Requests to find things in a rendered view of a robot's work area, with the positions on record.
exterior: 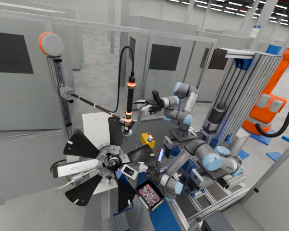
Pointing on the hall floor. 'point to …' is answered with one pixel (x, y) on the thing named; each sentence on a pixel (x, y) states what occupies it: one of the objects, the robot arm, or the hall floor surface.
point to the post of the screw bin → (138, 216)
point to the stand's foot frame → (89, 213)
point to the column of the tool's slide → (68, 132)
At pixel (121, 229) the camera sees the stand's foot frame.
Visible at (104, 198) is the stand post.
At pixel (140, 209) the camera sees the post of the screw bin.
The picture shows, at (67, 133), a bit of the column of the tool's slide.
